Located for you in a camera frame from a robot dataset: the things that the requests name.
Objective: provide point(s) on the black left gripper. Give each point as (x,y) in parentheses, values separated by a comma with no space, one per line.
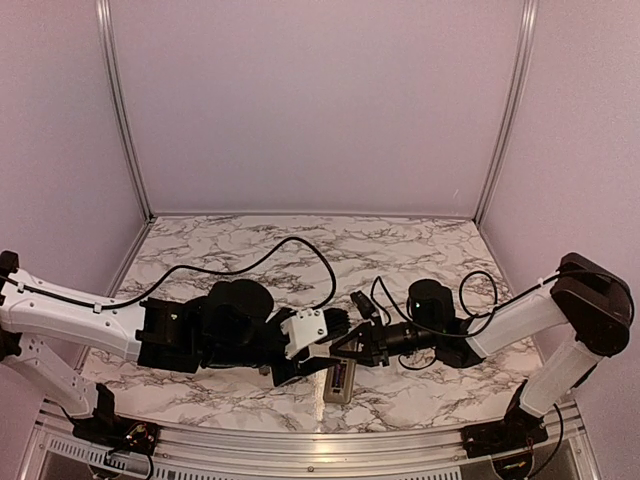
(301,369)

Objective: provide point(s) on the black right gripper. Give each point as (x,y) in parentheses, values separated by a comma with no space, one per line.
(371,354)

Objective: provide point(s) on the white remote control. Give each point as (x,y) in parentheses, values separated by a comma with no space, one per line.
(346,395)

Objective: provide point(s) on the black battery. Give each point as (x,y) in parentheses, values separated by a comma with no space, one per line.
(339,378)

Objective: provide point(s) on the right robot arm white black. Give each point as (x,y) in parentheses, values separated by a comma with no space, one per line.
(597,305)

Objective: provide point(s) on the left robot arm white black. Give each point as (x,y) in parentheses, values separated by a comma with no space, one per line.
(234,325)

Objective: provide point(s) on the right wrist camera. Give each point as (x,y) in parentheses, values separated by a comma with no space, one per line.
(365,306)

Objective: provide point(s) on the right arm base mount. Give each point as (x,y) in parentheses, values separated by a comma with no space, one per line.
(496,437)

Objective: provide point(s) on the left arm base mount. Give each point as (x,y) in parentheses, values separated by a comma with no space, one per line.
(124,434)

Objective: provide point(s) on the front aluminium rail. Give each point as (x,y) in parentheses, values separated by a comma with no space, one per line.
(189,452)

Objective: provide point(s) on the right aluminium frame post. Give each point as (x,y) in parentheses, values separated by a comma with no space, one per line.
(515,92)

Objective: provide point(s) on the aluminium frame post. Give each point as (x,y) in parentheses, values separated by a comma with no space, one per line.
(515,92)
(109,49)

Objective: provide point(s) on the left aluminium frame post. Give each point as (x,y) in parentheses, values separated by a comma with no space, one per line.
(109,49)

